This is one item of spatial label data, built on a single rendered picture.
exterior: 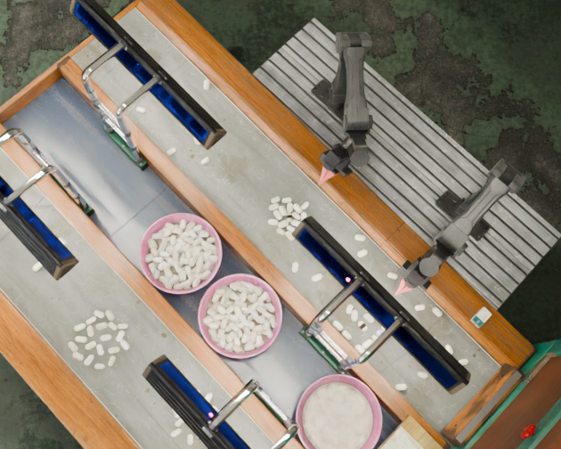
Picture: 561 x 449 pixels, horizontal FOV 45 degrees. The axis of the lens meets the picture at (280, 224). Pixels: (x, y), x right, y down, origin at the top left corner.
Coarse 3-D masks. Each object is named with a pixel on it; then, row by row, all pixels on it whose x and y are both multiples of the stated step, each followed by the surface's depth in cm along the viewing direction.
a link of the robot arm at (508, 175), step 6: (504, 162) 196; (510, 168) 196; (504, 174) 195; (510, 174) 195; (504, 180) 196; (510, 180) 195; (480, 192) 208; (468, 198) 217; (474, 198) 212; (462, 204) 219; (468, 204) 216; (456, 210) 222; (462, 210) 219
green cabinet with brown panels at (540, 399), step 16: (560, 352) 195; (544, 368) 199; (560, 368) 188; (528, 384) 199; (544, 384) 188; (560, 384) 178; (512, 400) 199; (528, 400) 188; (544, 400) 178; (560, 400) 165; (496, 416) 197; (512, 416) 188; (528, 416) 178; (544, 416) 165; (560, 416) 160; (480, 432) 196; (496, 432) 188; (512, 432) 178; (544, 432) 158; (560, 432) 153; (464, 448) 195; (480, 448) 188; (496, 448) 178; (512, 448) 168; (528, 448) 157; (544, 448) 153; (560, 448) 146
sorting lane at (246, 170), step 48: (96, 48) 236; (144, 48) 237; (144, 96) 233; (192, 96) 233; (192, 144) 229; (240, 144) 230; (240, 192) 225; (288, 192) 226; (288, 240) 222; (336, 288) 219; (432, 384) 212; (480, 384) 213
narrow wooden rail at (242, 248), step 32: (64, 64) 231; (160, 160) 224; (192, 192) 222; (224, 224) 220; (256, 256) 217; (288, 288) 215; (352, 352) 211; (384, 384) 209; (416, 416) 207; (448, 448) 205
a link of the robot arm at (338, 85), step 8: (344, 32) 205; (352, 32) 206; (360, 32) 206; (352, 40) 204; (360, 40) 204; (344, 64) 213; (344, 72) 216; (336, 80) 223; (344, 80) 220; (336, 88) 224; (344, 88) 224; (336, 96) 227; (344, 96) 227
